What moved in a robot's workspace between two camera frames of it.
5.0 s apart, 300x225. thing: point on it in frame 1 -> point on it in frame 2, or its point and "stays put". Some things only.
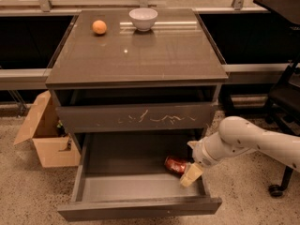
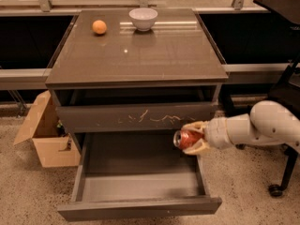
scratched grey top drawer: x=119 y=118 stays put
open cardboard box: x=56 y=149 stays put
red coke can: x=175 y=165 -> x=184 y=138
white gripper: x=201 y=155 -> x=216 y=134
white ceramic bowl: x=142 y=19 stays put
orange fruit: x=99 y=26 stays put
